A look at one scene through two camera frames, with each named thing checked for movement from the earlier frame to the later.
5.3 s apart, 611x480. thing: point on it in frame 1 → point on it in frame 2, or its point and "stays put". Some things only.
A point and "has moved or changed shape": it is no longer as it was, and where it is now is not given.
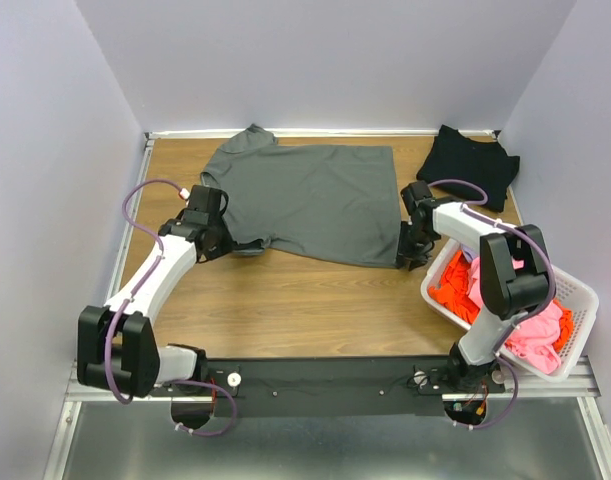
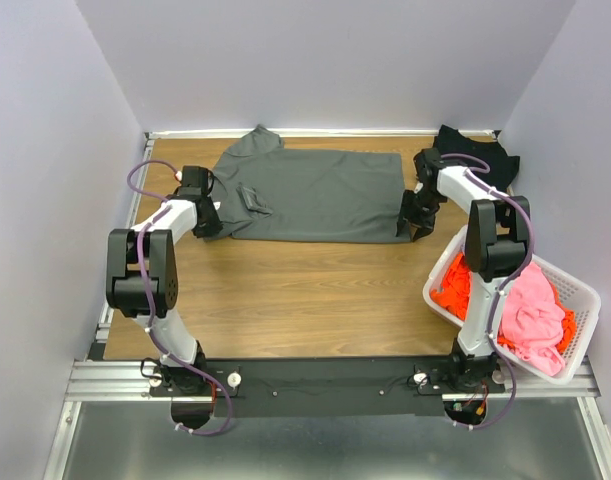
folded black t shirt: (456, 156) stays put
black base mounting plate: (328, 386) stays put
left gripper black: (227, 245) → (214, 225)
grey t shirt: (323, 203) has moved or changed shape
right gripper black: (417, 257) → (425, 224)
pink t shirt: (534, 340) stays put
